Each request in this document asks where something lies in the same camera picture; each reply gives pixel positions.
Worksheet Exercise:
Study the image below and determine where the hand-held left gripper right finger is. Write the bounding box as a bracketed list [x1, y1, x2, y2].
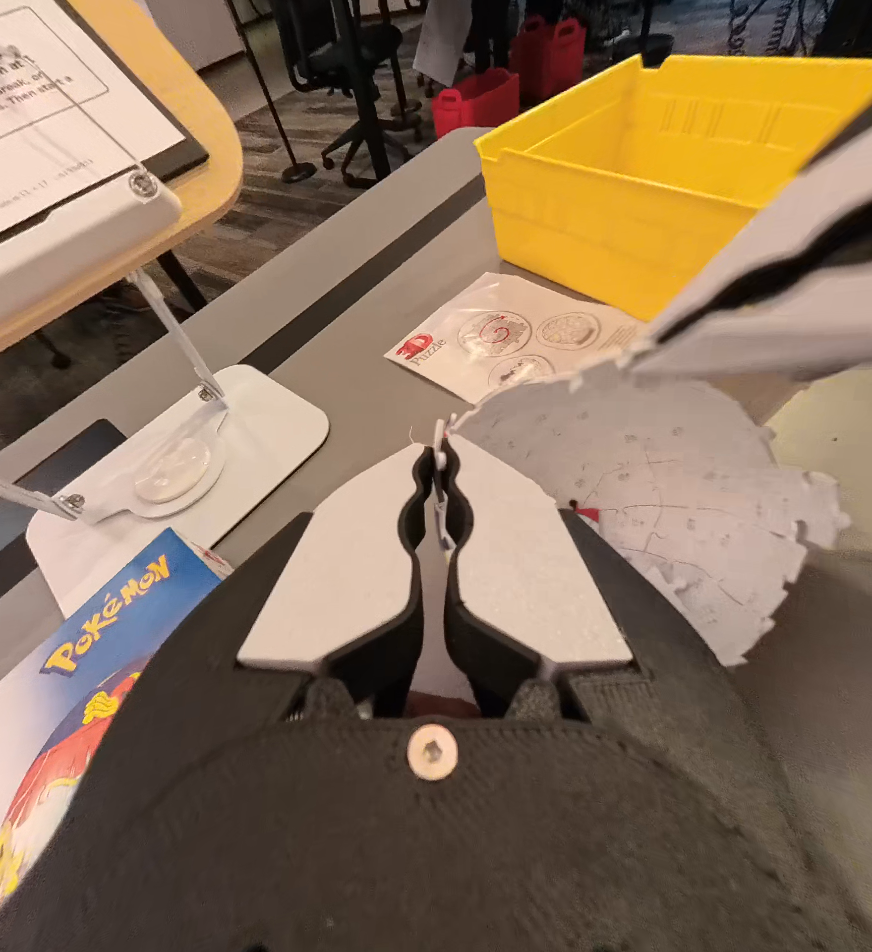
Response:
[442, 435, 635, 718]

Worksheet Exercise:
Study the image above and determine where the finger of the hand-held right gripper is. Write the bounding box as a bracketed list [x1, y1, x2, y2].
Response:
[645, 97, 872, 343]
[618, 253, 872, 380]

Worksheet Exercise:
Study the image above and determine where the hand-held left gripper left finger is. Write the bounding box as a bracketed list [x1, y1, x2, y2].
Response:
[236, 445, 437, 718]

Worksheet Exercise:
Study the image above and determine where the colourful puzzle ball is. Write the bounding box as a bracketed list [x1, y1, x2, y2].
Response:
[451, 356, 853, 668]

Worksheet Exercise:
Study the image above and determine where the blue puzzle box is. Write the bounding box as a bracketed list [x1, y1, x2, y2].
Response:
[0, 527, 234, 938]

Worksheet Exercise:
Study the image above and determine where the yellow plastic bin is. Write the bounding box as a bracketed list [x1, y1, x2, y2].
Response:
[474, 54, 872, 322]

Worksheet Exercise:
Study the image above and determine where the white instruction leaflet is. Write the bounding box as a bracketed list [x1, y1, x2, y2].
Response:
[384, 271, 656, 406]

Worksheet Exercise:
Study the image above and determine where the red storage bin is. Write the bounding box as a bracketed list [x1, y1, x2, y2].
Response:
[510, 15, 587, 103]
[432, 67, 521, 140]

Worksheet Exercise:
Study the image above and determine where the black pole stand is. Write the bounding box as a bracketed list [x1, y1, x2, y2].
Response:
[228, 0, 318, 184]

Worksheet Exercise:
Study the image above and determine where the black clipboard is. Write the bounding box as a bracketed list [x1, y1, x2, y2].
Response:
[57, 0, 211, 185]

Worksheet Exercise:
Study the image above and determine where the light wooden board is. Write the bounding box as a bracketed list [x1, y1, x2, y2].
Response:
[0, 0, 245, 376]

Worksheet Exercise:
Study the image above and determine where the black office chair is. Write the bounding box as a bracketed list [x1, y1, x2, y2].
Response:
[272, 0, 423, 190]

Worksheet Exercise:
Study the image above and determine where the printed instruction sheet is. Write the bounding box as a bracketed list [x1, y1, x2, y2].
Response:
[0, 0, 187, 257]

